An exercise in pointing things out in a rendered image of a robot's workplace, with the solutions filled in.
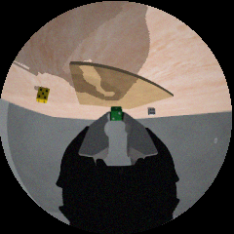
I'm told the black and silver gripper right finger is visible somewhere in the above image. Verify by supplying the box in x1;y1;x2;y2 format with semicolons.
122;112;179;182

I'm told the green die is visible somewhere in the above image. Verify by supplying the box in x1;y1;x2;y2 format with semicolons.
110;106;123;121

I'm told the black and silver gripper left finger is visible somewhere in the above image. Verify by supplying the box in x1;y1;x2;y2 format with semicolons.
56;111;111;188

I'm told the grey die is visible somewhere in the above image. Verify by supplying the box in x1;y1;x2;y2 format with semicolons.
148;108;155;115

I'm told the tan flat mat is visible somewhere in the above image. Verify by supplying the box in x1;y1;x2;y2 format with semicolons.
69;61;174;109

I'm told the yellow die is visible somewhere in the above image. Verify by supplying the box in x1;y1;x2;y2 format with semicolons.
36;87;50;103

